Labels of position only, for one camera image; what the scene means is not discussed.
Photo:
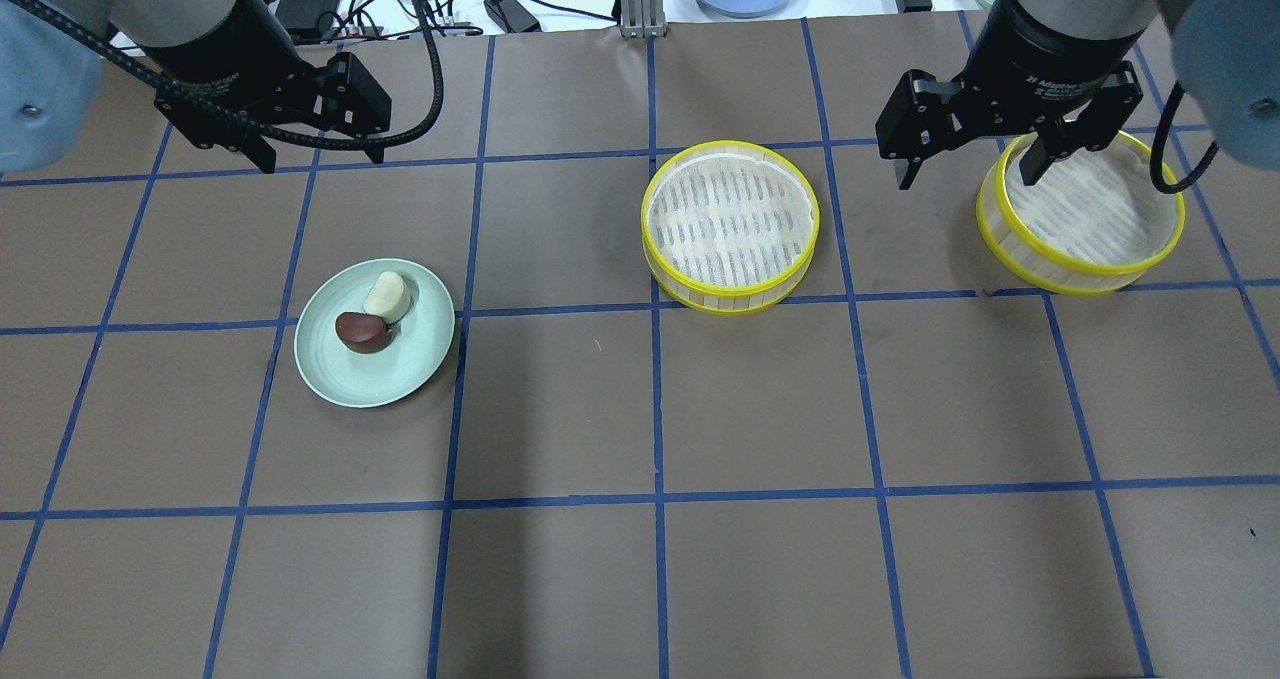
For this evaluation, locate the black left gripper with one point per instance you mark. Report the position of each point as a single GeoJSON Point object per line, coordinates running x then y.
{"type": "Point", "coordinates": [222, 62]}

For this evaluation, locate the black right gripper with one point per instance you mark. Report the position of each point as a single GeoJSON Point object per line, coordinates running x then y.
{"type": "Point", "coordinates": [1052, 51]}

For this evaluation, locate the yellow bamboo steamer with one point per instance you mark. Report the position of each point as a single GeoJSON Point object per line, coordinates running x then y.
{"type": "Point", "coordinates": [729, 227]}
{"type": "Point", "coordinates": [1092, 224]}

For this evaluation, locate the white steamed bun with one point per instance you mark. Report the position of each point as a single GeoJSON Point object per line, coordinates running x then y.
{"type": "Point", "coordinates": [390, 298]}

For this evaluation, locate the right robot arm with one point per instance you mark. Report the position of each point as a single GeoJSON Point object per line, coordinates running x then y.
{"type": "Point", "coordinates": [1056, 70]}

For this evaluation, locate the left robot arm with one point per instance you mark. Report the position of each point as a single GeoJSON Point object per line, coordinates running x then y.
{"type": "Point", "coordinates": [227, 71]}

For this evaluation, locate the dark red bun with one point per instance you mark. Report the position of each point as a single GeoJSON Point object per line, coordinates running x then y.
{"type": "Point", "coordinates": [362, 333]}

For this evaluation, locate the black power adapter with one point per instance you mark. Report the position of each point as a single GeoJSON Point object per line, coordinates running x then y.
{"type": "Point", "coordinates": [510, 16]}

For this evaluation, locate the light green plate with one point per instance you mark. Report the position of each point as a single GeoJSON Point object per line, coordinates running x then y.
{"type": "Point", "coordinates": [421, 339]}

